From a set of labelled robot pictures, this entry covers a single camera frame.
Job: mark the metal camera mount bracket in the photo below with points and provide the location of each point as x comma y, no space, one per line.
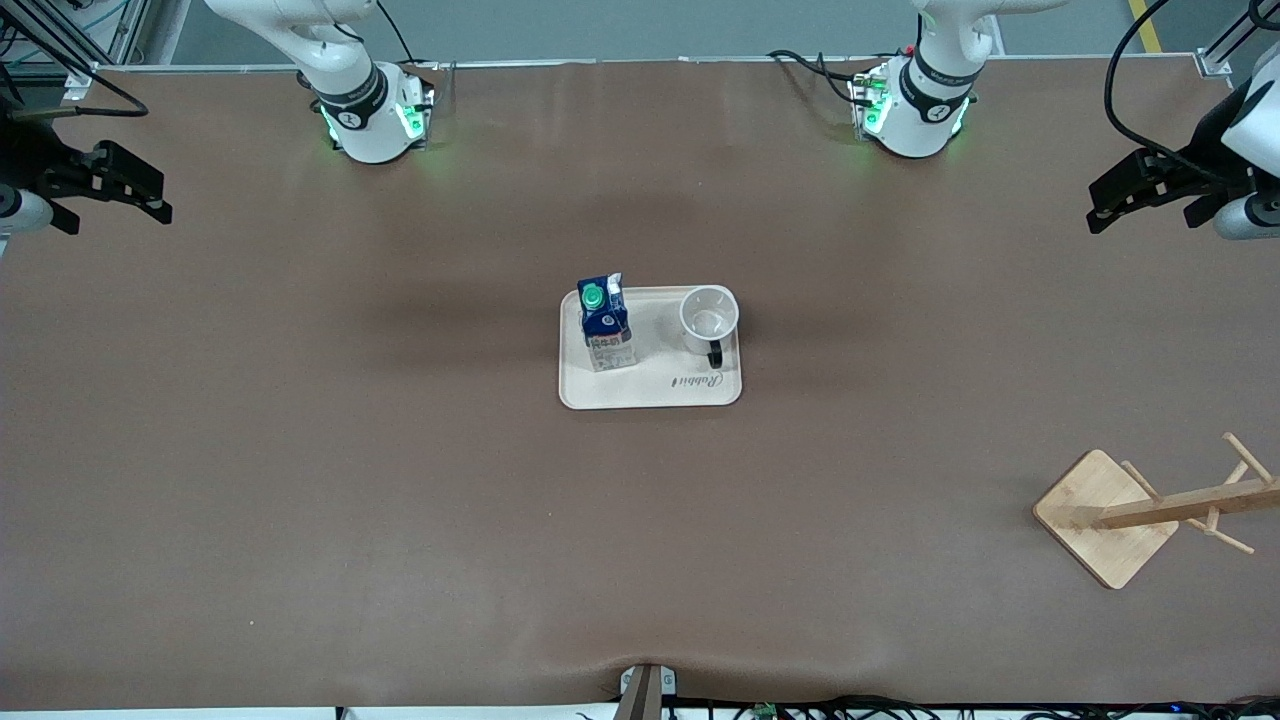
646,690

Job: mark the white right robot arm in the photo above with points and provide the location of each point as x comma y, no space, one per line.
355,95

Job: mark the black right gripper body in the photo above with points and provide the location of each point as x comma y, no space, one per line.
28,160

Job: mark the cream tray with rabbit print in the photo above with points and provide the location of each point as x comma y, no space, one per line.
650,385

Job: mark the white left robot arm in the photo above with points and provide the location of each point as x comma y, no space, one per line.
925,100

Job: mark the wooden cup rack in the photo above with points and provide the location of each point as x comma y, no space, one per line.
1110,515

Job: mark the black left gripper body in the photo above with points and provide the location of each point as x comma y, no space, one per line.
1203,161

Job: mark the aluminium frame profile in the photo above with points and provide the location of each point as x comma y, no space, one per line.
1235,35
70,40

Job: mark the blue milk carton green cap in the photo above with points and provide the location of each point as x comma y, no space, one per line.
606,335

